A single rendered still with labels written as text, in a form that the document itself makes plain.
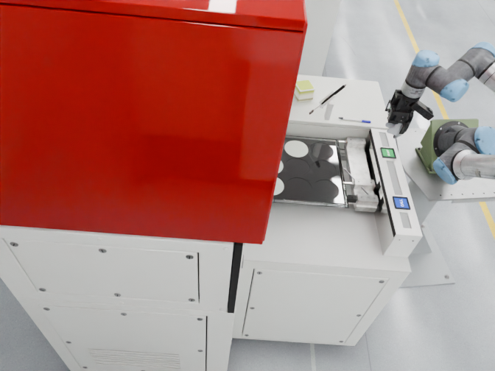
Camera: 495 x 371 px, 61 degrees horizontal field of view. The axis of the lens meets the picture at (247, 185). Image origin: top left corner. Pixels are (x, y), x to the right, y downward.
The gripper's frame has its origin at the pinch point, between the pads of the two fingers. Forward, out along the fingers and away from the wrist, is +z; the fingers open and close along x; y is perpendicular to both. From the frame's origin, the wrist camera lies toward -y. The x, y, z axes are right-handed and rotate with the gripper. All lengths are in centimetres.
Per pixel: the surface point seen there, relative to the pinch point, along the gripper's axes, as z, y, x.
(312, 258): 24, 30, 44
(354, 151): 18.0, 10.7, -8.2
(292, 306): 58, 32, 47
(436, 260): 105, -64, -13
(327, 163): 16.1, 23.8, 2.9
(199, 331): 41, 68, 67
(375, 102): 9.6, 0.6, -32.8
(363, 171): 18.0, 8.4, 3.7
